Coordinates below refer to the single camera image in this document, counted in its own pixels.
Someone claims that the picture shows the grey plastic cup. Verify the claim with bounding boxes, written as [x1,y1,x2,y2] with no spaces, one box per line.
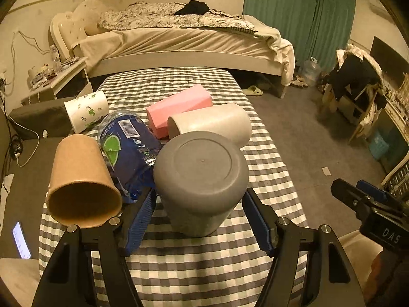
[153,131,249,238]

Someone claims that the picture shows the brown paper cup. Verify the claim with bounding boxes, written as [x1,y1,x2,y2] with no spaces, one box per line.
[47,134,122,229]

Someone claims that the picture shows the white plastic cup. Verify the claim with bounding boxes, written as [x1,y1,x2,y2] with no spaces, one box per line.
[168,103,252,148]

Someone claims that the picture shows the white floral paper cup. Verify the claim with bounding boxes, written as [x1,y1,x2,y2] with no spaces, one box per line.
[64,91,109,134]

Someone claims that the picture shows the person's right hand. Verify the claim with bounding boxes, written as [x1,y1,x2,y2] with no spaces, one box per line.
[363,249,408,306]

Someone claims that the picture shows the blue plastic basket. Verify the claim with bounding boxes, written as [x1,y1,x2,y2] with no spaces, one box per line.
[369,130,389,160]

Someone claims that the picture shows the white card on floor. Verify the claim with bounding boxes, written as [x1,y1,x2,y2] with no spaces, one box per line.
[322,167,331,176]

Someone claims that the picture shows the glowing phone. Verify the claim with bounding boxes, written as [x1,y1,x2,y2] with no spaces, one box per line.
[12,222,31,259]

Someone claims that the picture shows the checkered tablecloth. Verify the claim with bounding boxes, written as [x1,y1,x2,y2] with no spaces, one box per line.
[38,67,309,307]

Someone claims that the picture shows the wooden chair with clothes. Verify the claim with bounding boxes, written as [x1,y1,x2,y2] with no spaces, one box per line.
[322,44,387,139]

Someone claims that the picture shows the large clear water jug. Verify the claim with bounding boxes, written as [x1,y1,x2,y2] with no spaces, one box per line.
[302,57,321,86]

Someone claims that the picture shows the blue plastic water bottle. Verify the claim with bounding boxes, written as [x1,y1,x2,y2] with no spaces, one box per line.
[98,109,162,204]

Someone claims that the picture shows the beige slipper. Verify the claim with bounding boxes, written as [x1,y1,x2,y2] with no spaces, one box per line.
[243,85,264,96]

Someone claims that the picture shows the dark cushion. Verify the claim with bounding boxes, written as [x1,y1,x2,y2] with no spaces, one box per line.
[9,97,72,140]

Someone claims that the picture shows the green curtain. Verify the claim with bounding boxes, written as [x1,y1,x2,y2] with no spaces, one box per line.
[243,0,356,71]

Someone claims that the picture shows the white nightstand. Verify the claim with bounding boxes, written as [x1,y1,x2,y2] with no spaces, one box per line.
[21,58,94,106]

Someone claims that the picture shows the small clear bottle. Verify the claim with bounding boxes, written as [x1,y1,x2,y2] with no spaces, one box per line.
[50,45,62,73]

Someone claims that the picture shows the white bed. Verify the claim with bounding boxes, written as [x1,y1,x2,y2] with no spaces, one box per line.
[50,12,295,87]

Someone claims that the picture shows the black garment on bed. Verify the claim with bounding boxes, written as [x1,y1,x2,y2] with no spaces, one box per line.
[175,0,210,15]

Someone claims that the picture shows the white pillow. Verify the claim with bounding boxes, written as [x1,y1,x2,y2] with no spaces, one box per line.
[73,0,112,35]

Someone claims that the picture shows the floral duvet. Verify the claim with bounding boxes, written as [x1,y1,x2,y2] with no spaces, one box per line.
[98,2,256,33]

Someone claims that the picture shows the white charging cable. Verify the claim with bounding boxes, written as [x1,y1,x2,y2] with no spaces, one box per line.
[5,111,41,169]

